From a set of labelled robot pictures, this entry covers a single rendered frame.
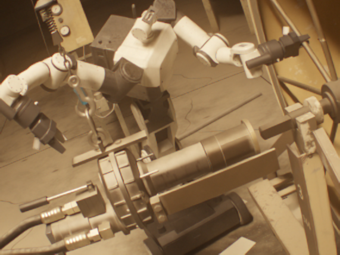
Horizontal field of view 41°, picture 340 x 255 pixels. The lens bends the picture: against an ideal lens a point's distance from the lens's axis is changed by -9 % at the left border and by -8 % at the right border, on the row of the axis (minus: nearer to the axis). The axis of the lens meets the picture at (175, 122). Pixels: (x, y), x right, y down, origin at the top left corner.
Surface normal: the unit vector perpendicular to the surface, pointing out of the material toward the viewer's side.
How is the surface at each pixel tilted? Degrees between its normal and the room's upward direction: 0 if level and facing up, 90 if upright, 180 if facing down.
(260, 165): 90
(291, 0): 105
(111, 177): 42
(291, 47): 125
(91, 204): 90
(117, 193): 65
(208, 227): 90
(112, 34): 34
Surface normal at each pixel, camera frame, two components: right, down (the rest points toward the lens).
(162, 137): 0.51, 0.70
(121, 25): -0.05, -0.58
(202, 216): -0.33, -0.87
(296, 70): 0.11, 0.19
